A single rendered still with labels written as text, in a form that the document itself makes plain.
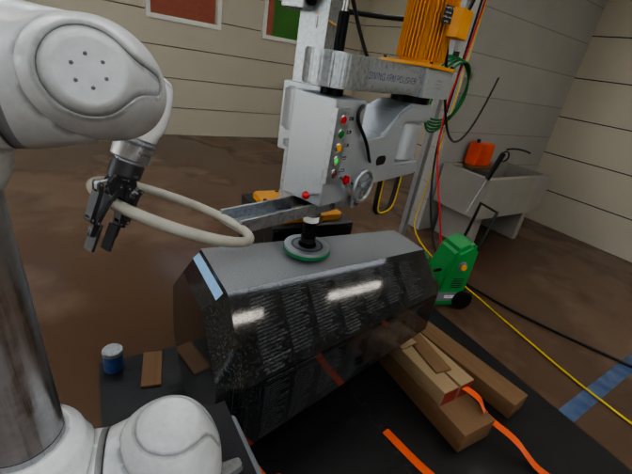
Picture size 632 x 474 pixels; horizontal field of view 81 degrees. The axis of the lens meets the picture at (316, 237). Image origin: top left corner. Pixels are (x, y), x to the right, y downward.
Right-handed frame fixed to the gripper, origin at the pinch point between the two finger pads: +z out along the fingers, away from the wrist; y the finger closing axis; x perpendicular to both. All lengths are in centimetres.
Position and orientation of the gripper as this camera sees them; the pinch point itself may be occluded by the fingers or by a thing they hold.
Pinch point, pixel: (101, 237)
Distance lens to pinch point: 106.1
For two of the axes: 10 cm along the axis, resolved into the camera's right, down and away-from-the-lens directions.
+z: -3.9, 9.1, 1.2
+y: 3.2, 0.2, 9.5
